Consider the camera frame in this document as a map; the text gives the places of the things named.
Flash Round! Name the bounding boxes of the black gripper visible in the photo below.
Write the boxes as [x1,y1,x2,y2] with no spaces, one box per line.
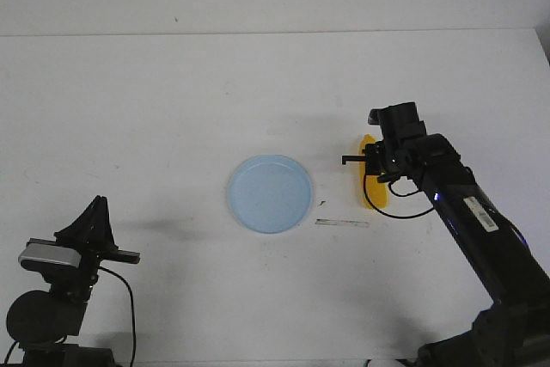
[27,195,140,264]
[341,141,408,182]

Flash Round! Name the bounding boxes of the yellow toy corn cob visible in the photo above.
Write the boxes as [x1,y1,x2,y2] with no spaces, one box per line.
[358,162,388,210]

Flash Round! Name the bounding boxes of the light blue round plate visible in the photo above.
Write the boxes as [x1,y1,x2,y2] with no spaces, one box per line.
[226,155,313,235]

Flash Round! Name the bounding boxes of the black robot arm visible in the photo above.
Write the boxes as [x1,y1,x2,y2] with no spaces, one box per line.
[342,102,549,366]
[6,195,140,366]

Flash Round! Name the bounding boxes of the clear tape strip horizontal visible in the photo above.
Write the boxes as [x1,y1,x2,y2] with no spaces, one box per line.
[315,218,370,228]

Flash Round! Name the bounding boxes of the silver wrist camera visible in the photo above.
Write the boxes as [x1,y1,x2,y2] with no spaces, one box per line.
[368,108,380,125]

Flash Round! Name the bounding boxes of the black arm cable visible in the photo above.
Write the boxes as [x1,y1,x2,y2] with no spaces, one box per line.
[98,266,138,366]
[363,168,436,218]

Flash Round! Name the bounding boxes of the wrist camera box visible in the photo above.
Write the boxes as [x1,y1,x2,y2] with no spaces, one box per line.
[18,242,82,268]

